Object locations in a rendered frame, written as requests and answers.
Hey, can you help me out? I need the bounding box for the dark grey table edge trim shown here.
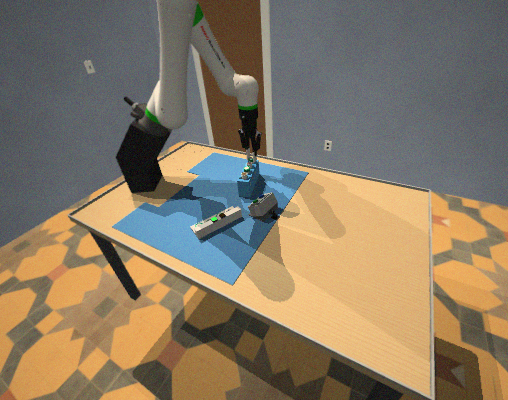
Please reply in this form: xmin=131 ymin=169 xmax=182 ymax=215
xmin=67 ymin=141 xmax=435 ymax=400

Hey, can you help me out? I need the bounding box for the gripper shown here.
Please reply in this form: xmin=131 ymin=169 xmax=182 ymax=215
xmin=238 ymin=119 xmax=262 ymax=162

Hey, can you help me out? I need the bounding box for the blue flat mat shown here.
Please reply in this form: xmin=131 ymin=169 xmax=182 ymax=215
xmin=112 ymin=152 xmax=309 ymax=285

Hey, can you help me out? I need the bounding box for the blue rectangular tube holder block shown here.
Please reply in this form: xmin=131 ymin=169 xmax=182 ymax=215
xmin=237 ymin=160 xmax=260 ymax=197

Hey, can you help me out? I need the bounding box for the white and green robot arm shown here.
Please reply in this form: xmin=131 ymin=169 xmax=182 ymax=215
xmin=124 ymin=0 xmax=259 ymax=137

